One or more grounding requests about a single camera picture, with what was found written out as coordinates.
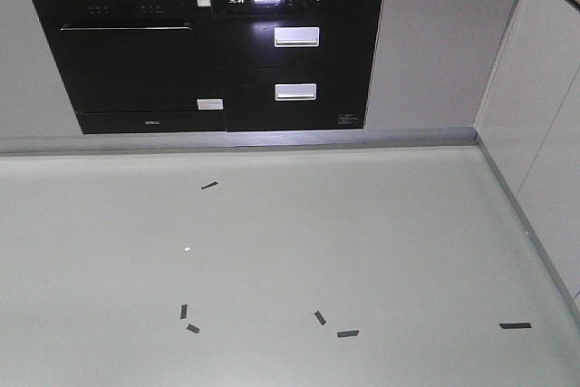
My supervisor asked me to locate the white side cabinet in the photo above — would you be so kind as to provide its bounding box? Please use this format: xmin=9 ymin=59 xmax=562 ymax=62
xmin=476 ymin=0 xmax=579 ymax=298

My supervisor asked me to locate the black built-in dishwasher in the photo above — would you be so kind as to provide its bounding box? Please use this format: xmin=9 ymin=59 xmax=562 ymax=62
xmin=33 ymin=0 xmax=226 ymax=134

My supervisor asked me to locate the black built-in sterilizer cabinet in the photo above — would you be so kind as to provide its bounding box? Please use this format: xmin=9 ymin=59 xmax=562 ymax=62
xmin=211 ymin=0 xmax=382 ymax=131

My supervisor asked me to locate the grey cabinet door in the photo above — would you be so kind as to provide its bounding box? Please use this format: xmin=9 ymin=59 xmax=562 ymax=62
xmin=365 ymin=0 xmax=516 ymax=130

